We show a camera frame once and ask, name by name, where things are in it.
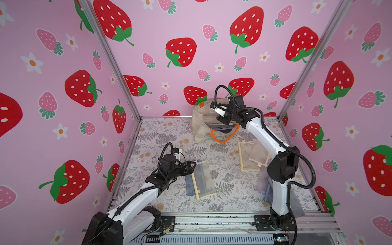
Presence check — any blue grey pouch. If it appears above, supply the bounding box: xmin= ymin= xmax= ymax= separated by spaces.
xmin=185 ymin=159 xmax=202 ymax=196

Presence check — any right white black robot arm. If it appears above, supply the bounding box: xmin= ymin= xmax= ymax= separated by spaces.
xmin=210 ymin=85 xmax=316 ymax=230

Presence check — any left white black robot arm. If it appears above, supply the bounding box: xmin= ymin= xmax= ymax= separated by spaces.
xmin=82 ymin=143 xmax=197 ymax=245

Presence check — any cream canvas tote bag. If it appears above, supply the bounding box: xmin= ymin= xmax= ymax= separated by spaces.
xmin=192 ymin=99 xmax=240 ymax=144

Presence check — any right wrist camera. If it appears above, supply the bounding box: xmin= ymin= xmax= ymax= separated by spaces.
xmin=210 ymin=102 xmax=228 ymax=117

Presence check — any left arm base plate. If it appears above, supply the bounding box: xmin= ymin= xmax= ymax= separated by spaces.
xmin=139 ymin=215 xmax=176 ymax=233

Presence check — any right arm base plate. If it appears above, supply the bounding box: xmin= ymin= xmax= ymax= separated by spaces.
xmin=252 ymin=214 xmax=296 ymax=232

